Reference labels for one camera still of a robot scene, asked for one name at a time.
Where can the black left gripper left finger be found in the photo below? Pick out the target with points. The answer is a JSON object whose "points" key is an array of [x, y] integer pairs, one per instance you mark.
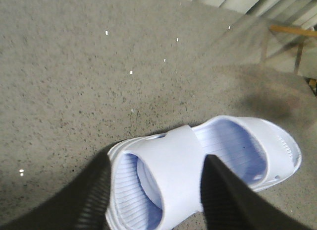
{"points": [[81, 205]]}

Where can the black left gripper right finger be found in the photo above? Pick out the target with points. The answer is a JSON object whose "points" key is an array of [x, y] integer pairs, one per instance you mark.
{"points": [[229, 204]]}

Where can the light blue slipper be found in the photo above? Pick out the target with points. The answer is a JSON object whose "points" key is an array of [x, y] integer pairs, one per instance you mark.
{"points": [[169, 166], [129, 207]]}

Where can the beige background curtain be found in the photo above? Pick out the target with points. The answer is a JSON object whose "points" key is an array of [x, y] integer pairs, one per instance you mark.
{"points": [[302, 13]]}

